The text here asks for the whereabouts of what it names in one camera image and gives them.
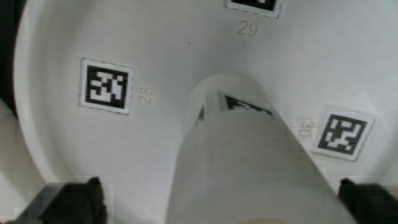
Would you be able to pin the white cylindrical table leg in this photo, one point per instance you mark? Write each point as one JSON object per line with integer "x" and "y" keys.
{"x": 248, "y": 181}

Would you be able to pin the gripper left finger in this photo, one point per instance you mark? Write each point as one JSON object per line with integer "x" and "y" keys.
{"x": 68, "y": 204}

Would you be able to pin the white round table top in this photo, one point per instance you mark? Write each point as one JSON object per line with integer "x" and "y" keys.
{"x": 116, "y": 54}

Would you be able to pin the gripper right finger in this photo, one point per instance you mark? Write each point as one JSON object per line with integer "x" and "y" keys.
{"x": 369, "y": 202}

